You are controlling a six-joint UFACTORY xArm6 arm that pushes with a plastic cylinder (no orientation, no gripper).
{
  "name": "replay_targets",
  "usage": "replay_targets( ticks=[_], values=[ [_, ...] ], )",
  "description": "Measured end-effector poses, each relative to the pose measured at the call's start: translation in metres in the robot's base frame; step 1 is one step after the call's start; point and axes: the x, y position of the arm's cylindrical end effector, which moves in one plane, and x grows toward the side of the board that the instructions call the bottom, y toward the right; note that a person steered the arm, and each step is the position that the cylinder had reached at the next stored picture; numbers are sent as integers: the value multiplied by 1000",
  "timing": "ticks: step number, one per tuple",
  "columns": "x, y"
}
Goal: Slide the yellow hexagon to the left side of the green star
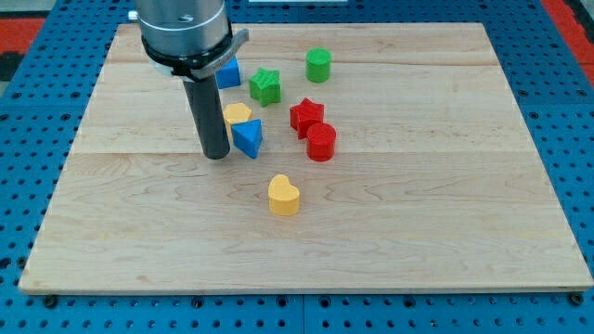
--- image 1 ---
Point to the yellow hexagon block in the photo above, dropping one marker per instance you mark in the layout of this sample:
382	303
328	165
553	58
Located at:
236	113

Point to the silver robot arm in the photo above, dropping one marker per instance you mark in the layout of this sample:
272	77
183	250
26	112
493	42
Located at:
189	38

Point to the red star block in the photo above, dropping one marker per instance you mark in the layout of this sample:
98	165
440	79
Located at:
305	114

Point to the green star block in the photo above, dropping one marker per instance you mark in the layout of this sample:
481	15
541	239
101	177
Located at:
265	87

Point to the yellow heart block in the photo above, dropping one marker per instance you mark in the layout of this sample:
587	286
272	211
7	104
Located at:
284	198

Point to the red cylinder block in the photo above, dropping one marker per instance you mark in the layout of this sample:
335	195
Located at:
321	138

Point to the blue triangle block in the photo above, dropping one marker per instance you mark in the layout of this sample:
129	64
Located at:
248	137

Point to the wooden board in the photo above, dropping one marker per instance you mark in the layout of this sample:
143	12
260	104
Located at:
435	185

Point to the green cylinder block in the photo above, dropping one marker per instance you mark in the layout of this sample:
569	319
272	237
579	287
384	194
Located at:
317	65

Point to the blue cube block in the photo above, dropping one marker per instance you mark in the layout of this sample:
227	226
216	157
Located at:
229	76

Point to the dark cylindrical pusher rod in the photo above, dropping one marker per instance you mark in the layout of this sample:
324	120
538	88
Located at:
204	101

